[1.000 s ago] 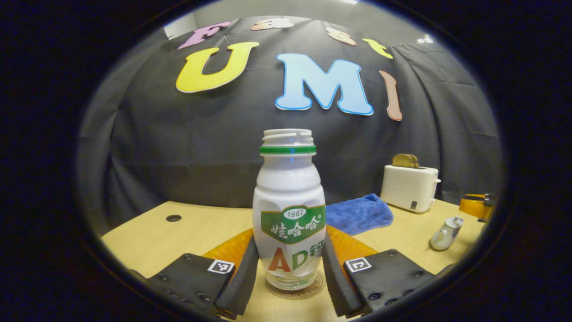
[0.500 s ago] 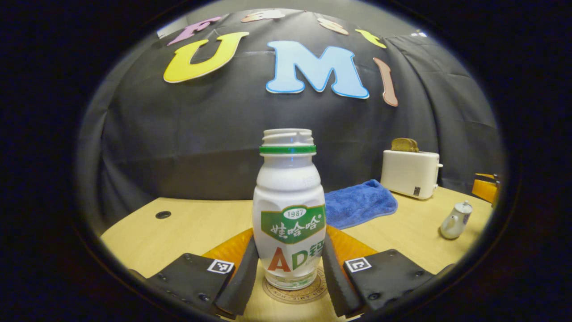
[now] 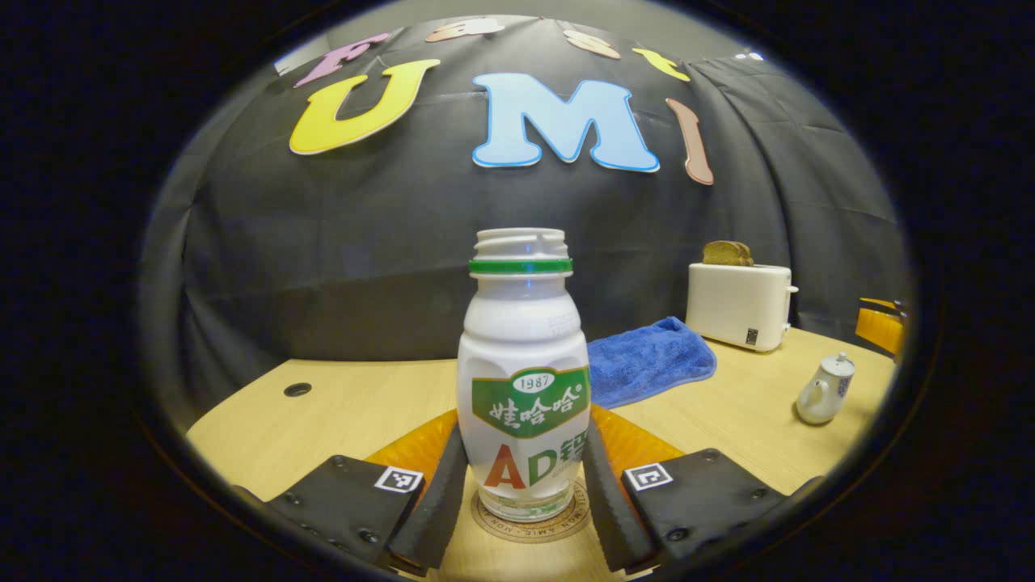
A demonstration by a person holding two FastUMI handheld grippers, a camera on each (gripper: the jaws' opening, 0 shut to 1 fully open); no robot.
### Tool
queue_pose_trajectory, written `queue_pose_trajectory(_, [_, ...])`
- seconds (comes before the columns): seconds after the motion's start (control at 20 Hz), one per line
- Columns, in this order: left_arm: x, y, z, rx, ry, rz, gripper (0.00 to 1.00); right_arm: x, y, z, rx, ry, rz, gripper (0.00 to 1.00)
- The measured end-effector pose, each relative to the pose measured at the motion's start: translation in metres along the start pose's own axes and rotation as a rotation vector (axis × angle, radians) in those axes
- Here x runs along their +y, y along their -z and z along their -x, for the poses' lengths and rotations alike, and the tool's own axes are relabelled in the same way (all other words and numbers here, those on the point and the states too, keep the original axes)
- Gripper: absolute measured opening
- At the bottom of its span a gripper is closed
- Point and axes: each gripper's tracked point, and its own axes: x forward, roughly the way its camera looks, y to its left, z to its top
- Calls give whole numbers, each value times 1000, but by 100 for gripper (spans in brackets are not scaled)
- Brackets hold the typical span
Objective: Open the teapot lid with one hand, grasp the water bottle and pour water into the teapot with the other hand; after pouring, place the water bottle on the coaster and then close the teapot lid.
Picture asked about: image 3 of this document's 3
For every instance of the round brown coaster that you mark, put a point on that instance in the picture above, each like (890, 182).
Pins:
(534, 532)

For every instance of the brown toast slice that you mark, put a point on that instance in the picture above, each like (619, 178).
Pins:
(720, 253)
(746, 255)

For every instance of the white blue-patterned teacup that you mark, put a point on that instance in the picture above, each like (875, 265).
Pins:
(817, 400)

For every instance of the white toaster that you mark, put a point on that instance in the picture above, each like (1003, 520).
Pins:
(736, 307)

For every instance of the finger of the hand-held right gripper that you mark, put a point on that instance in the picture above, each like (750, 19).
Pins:
(881, 327)

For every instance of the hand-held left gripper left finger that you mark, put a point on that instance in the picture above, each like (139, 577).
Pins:
(433, 509)

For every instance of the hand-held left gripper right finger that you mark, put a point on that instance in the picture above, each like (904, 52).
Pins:
(610, 509)

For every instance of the white plastic water bottle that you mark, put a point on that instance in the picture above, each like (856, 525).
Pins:
(521, 339)

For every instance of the black backdrop cloth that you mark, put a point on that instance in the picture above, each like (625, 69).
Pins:
(323, 242)

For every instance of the blue towel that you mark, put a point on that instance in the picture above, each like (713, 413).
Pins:
(651, 364)

